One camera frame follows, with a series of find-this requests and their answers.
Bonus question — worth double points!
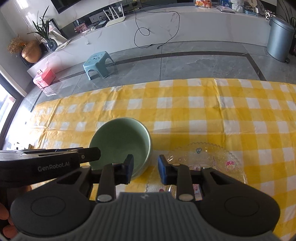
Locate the clear glass plate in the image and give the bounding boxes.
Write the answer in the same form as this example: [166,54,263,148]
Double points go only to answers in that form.
[145,142,247,201]

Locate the green ceramic bowl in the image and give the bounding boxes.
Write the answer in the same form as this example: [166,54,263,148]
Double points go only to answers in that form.
[89,118,152,179]

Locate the person hand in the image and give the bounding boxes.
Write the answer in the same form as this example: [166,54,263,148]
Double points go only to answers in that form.
[0,185,33,239]

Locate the pink storage box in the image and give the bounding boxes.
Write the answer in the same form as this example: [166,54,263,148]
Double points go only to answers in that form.
[33,68,56,89]

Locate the yellow checkered tablecloth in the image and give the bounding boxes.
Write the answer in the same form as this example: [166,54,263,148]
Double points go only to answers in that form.
[28,78,296,241]

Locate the light blue plastic stool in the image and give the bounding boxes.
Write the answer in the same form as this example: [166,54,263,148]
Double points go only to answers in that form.
[83,51,115,81]

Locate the gold vase with dried flowers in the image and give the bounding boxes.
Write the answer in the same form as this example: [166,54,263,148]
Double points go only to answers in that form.
[7,36,42,64]

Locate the green plant in blue vase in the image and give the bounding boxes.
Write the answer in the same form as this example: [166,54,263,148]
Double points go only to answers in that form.
[29,6,58,52]

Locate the white wifi router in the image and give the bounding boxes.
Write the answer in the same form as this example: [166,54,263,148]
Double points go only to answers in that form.
[103,4,125,27]

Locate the white tv cabinet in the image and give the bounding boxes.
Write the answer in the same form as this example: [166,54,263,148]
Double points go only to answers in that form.
[27,6,270,77]

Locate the black television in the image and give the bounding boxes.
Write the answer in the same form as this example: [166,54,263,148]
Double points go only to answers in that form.
[51,0,80,14]

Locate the grey metal trash bin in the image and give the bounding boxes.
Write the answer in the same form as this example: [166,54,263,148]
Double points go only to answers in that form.
[266,17,295,63]

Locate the blue snack bag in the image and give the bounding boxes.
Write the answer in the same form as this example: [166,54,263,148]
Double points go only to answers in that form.
[195,0,212,8]

